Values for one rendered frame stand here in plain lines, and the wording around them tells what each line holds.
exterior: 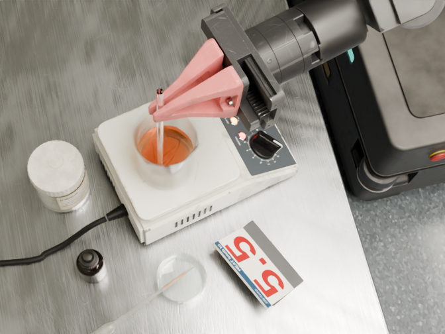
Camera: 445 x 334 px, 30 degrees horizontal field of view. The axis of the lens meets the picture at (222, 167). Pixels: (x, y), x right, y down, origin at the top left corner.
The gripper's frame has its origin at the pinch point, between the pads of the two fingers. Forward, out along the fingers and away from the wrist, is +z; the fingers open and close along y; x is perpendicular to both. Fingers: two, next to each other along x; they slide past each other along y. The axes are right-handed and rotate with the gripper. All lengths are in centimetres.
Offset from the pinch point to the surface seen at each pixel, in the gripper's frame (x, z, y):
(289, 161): 22.5, -14.4, 4.2
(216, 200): 19.7, -4.2, 4.7
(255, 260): 24.0, -5.4, 11.8
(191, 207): 19.3, -1.4, 4.2
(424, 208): 101, -59, 9
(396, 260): 101, -47, 15
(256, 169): 19.8, -9.8, 3.8
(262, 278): 23.3, -4.9, 14.0
